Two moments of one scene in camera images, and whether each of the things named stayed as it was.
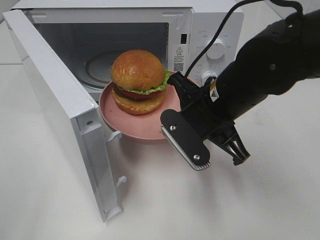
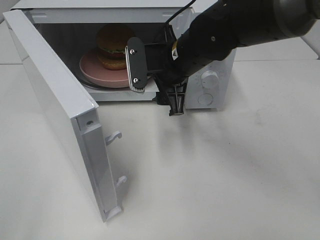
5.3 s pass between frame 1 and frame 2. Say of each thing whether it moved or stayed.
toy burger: moved
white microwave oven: stayed
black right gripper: moved
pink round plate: moved
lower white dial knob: stayed
